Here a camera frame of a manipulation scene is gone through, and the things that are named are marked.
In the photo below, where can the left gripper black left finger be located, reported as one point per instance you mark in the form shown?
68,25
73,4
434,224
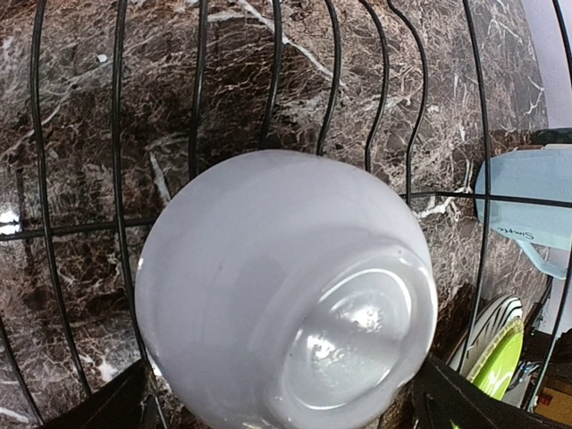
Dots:
125,402

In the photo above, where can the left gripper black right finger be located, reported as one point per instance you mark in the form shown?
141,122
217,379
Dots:
444,399

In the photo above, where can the bright green plate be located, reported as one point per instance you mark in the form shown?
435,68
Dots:
497,374

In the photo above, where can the blue striped white plate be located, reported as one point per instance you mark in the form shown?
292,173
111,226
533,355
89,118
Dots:
489,321

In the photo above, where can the white bowl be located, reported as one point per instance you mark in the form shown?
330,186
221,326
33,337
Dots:
284,290

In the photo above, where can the light blue mug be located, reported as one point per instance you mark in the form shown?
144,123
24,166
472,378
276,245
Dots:
530,187

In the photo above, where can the woven yellow green plate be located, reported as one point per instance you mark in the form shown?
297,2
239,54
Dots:
514,326

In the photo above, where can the dark green mug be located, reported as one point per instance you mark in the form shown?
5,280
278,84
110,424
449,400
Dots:
556,136

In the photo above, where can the black wire dish rack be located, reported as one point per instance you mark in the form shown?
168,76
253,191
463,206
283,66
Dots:
108,108

